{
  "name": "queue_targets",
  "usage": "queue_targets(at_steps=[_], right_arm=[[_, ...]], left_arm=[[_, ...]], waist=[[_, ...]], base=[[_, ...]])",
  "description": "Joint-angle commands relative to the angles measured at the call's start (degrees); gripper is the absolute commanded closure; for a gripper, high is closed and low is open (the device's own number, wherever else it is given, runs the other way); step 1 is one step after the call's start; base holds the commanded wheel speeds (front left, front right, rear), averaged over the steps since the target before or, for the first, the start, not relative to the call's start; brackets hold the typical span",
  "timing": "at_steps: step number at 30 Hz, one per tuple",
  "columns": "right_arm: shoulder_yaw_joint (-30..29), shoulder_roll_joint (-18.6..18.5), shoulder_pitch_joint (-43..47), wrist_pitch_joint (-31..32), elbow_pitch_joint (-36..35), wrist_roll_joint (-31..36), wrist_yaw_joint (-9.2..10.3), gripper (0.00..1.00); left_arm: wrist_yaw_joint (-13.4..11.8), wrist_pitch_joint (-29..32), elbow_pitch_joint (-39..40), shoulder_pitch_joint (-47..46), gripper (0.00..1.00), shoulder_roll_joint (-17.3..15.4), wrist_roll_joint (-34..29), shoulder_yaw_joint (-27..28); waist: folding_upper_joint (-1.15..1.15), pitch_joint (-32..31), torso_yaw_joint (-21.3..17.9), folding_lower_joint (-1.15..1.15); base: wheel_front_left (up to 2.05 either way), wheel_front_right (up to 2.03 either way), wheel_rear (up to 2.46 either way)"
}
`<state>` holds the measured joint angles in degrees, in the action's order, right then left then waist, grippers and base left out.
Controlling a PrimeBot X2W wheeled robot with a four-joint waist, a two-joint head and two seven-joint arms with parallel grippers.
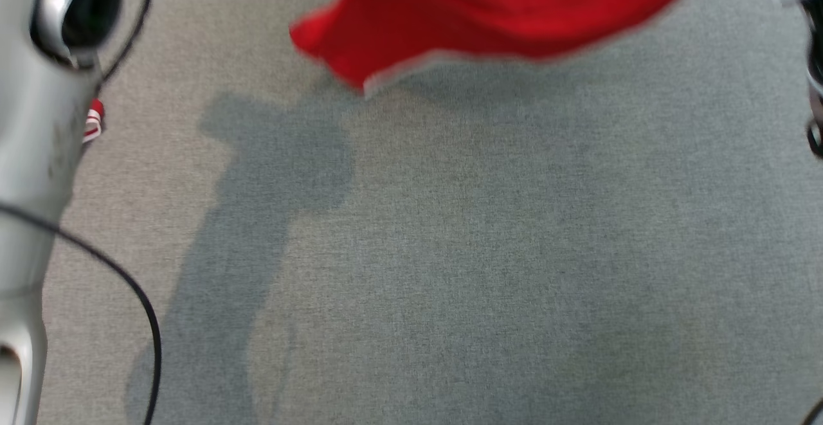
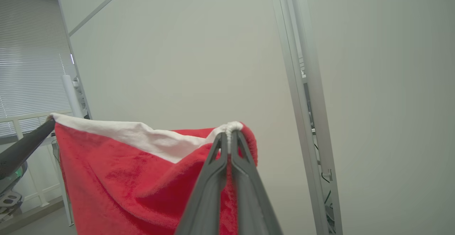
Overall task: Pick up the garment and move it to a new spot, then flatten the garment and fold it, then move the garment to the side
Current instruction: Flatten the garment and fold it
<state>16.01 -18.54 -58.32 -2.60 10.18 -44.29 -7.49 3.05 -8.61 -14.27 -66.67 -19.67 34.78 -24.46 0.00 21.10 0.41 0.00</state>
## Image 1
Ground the red jersey with white trim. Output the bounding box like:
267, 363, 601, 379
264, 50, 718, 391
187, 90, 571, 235
84, 0, 714, 145

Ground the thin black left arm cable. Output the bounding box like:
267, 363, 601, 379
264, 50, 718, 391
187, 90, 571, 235
0, 203, 162, 425
96, 0, 156, 86

